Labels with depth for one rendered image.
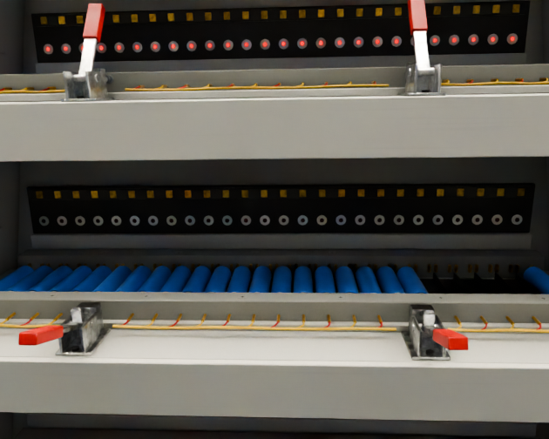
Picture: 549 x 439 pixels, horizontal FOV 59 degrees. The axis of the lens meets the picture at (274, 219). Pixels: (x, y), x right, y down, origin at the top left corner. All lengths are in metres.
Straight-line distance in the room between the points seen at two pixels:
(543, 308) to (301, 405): 0.21
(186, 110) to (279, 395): 0.22
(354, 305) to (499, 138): 0.17
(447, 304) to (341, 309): 0.09
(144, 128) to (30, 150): 0.09
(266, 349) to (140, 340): 0.10
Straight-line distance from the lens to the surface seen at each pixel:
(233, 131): 0.38
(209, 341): 0.40
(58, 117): 0.42
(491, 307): 0.43
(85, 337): 0.40
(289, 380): 0.37
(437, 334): 0.34
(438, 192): 0.54
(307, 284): 0.45
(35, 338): 0.35
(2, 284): 0.53
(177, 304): 0.42
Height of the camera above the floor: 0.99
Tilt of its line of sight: 3 degrees up
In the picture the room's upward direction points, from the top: straight up
